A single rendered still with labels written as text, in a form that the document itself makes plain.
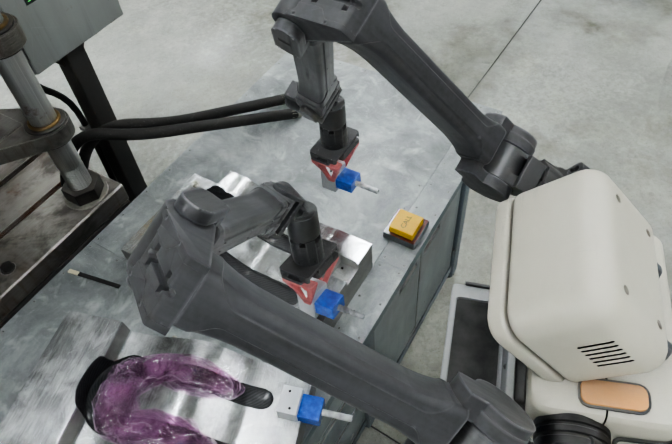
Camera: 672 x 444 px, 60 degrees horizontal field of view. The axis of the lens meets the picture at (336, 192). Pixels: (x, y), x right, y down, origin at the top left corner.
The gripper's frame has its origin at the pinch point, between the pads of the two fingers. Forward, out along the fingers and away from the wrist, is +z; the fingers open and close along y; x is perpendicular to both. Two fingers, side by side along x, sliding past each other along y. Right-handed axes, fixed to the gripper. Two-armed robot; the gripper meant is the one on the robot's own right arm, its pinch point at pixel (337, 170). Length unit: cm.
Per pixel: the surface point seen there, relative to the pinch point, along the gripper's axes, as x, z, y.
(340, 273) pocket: 10.8, 9.1, 18.1
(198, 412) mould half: 4, 7, 56
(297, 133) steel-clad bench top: -25.3, 14.9, -18.9
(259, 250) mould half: -6.6, 6.7, 22.6
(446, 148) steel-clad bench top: 13.1, 15.4, -32.1
